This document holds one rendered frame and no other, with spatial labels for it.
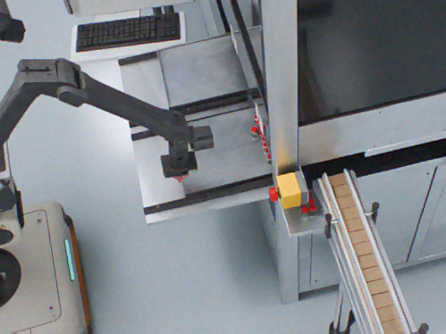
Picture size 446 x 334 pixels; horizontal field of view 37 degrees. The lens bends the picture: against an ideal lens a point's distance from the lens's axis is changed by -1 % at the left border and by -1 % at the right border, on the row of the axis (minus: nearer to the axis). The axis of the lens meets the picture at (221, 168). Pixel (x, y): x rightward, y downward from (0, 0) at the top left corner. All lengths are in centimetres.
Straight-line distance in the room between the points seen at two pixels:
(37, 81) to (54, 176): 177
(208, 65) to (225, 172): 45
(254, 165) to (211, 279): 91
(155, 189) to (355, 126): 65
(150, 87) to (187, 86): 13
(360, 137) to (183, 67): 76
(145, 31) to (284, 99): 105
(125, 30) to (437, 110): 125
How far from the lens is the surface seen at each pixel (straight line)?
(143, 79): 233
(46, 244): 277
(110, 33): 259
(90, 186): 319
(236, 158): 207
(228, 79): 227
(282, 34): 145
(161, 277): 289
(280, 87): 158
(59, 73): 157
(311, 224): 194
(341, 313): 238
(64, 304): 263
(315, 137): 179
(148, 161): 211
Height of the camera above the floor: 259
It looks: 56 degrees down
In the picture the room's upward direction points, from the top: 10 degrees counter-clockwise
